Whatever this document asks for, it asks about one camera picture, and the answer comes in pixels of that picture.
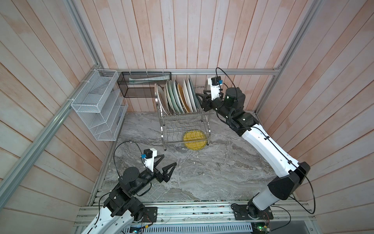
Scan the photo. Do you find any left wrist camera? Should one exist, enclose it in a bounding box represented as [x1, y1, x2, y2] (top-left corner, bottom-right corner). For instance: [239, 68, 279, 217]
[141, 148, 157, 173]

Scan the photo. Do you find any white plate dark lettered rim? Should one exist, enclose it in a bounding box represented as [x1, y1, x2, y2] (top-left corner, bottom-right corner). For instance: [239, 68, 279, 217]
[173, 80, 185, 114]

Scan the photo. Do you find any cream plate with red flowers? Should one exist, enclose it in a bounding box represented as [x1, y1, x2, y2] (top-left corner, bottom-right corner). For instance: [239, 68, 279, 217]
[164, 84, 173, 115]

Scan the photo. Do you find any white wire mesh shelf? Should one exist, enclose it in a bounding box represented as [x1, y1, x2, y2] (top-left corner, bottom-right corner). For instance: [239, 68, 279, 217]
[72, 69, 128, 141]

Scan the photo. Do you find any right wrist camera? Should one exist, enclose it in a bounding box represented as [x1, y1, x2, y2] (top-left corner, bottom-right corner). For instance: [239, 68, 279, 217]
[207, 76, 223, 101]

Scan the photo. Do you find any stainless steel dish rack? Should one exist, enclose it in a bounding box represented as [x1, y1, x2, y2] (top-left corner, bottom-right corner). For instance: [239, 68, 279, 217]
[155, 80, 211, 150]

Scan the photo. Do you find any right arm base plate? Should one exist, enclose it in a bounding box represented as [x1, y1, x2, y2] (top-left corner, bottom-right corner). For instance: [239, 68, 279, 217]
[230, 203, 274, 220]

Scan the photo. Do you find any white plate green clover outline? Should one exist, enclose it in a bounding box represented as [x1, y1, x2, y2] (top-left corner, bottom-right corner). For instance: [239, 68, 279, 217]
[186, 80, 197, 113]

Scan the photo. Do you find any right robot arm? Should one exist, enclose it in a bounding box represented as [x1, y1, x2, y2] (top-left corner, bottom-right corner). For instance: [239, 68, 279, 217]
[196, 86, 310, 219]

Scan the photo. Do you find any grey blue round plate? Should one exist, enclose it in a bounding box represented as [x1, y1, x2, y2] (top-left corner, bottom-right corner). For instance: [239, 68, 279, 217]
[189, 77, 201, 113]

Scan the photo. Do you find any white plate orange sunburst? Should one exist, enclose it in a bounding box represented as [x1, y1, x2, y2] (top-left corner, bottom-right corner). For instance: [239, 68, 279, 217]
[155, 84, 170, 116]

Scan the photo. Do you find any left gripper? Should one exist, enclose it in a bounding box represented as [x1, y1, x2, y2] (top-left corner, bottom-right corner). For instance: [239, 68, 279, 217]
[131, 154, 177, 195]

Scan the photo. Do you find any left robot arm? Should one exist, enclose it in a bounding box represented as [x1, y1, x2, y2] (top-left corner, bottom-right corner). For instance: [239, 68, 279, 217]
[82, 155, 177, 234]

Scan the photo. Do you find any orange woven bamboo plate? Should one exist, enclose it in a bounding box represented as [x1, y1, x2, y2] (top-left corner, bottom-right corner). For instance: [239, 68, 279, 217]
[177, 84, 191, 113]

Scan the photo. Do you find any yellow green woven plate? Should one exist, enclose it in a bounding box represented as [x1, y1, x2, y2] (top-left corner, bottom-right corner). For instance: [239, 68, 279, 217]
[183, 130, 208, 151]

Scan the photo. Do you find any light green flower plate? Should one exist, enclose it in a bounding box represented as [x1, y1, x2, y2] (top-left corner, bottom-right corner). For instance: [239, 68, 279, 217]
[167, 81, 181, 114]

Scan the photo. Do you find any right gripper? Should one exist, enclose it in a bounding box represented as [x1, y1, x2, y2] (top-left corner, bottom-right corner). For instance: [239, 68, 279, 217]
[196, 90, 232, 123]

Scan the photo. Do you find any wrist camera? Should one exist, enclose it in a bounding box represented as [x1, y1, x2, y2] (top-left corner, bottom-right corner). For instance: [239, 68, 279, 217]
[141, 148, 157, 173]
[207, 76, 223, 101]

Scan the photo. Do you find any black wire wall basket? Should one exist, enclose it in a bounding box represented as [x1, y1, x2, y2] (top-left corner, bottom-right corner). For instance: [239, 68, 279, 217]
[117, 71, 171, 98]

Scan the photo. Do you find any aluminium front rail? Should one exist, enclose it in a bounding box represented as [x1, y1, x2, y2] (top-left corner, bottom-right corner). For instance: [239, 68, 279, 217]
[72, 200, 318, 227]

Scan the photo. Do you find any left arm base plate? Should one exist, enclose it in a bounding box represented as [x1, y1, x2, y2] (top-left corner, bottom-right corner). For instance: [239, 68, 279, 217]
[134, 206, 158, 223]

